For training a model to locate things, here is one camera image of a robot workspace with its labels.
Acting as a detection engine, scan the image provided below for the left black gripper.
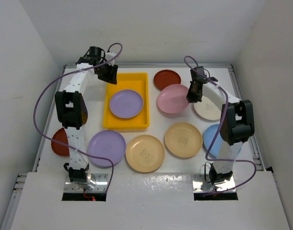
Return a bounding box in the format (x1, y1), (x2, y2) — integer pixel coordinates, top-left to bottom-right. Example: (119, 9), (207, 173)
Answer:
(95, 60), (117, 84)

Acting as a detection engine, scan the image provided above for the metal base plate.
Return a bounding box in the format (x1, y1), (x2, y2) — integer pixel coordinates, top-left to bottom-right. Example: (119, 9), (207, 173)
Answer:
(63, 173), (108, 193)
(192, 173), (236, 194)

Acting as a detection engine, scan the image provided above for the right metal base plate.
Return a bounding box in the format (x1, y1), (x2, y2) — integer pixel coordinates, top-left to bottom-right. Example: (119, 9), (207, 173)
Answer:
(192, 173), (236, 194)

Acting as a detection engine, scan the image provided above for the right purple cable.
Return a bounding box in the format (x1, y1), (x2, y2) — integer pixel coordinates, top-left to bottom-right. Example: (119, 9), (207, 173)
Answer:
(184, 56), (257, 197)

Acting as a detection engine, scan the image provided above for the dark red plate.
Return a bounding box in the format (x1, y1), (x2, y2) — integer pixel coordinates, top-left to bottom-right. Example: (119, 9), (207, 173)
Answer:
(51, 128), (70, 157)
(153, 69), (181, 91)

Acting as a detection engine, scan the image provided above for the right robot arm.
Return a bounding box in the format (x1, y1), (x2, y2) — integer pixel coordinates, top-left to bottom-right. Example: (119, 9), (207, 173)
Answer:
(187, 67), (255, 184)

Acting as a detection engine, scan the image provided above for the dark red plate top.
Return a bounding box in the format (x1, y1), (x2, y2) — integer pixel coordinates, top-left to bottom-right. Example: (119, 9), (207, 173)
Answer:
(153, 69), (181, 91)

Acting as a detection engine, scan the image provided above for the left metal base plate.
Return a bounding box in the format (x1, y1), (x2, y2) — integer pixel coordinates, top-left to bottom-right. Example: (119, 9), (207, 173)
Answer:
(63, 173), (108, 193)

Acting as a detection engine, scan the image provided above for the yellow plastic bin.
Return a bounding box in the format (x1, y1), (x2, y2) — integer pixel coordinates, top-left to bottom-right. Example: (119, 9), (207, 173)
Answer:
(103, 72), (150, 130)

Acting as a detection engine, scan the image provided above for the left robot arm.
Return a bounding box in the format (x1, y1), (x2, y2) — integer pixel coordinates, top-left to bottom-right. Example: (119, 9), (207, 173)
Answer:
(55, 46), (118, 188)

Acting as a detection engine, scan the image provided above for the dark red plate left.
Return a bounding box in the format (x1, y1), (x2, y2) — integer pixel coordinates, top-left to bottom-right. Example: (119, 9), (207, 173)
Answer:
(51, 128), (70, 157)

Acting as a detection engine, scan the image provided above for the purple cable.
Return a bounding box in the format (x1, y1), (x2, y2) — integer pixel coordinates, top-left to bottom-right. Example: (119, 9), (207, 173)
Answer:
(184, 56), (257, 197)
(33, 43), (124, 192)

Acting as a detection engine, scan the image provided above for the pink plate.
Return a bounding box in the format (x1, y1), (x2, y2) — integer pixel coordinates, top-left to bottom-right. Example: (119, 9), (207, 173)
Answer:
(156, 84), (189, 114)

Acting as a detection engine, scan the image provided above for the light blue plate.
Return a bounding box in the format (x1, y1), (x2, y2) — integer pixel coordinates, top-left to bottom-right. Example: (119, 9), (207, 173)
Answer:
(203, 124), (223, 158)

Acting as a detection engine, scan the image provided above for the cream white plate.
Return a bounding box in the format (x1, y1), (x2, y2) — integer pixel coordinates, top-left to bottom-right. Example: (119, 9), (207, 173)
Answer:
(193, 96), (221, 121)

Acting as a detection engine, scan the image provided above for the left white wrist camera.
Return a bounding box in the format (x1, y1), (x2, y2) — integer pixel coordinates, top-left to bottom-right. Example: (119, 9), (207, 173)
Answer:
(105, 52), (117, 66)

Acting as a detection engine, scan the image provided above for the tan plate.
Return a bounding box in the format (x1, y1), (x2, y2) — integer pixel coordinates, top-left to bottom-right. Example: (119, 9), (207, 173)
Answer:
(125, 135), (165, 173)
(164, 122), (203, 158)

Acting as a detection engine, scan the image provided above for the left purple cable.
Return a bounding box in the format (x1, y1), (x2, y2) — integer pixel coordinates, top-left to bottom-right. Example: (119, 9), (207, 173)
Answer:
(33, 43), (124, 192)

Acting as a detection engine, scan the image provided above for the purple plate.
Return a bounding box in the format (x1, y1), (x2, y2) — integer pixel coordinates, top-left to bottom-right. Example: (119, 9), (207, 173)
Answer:
(109, 89), (144, 119)
(87, 130), (126, 165)

